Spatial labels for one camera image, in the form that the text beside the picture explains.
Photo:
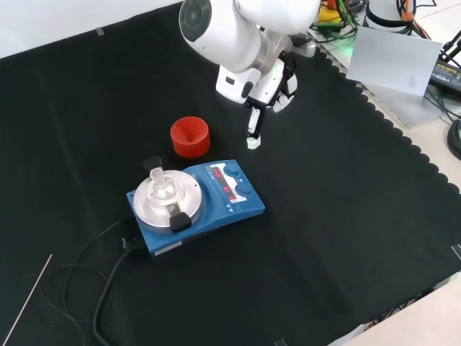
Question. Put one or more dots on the yellow stop button box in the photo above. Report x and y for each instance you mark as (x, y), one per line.
(329, 16)

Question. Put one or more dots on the heater with blue base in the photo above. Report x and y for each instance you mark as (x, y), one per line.
(205, 220)

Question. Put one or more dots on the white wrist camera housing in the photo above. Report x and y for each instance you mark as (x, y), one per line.
(230, 84)

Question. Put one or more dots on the black power adapter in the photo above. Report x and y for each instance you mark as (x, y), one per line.
(446, 74)

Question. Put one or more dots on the grey metal base plate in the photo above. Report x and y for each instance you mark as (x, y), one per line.
(414, 108)

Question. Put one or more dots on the thin glass rod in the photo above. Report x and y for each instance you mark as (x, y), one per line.
(27, 298)

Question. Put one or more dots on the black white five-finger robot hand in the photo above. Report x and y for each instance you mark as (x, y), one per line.
(277, 86)

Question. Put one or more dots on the clear round-bottom glass flask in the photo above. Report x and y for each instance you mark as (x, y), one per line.
(161, 191)

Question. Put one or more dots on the black bench cloth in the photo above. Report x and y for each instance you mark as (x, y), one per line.
(324, 216)

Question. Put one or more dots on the pale grey board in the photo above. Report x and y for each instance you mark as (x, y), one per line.
(392, 61)

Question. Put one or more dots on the black tripod leg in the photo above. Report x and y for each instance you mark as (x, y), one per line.
(452, 48)

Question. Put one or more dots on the grey tape strip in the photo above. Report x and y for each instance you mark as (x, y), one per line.
(281, 342)
(100, 31)
(456, 251)

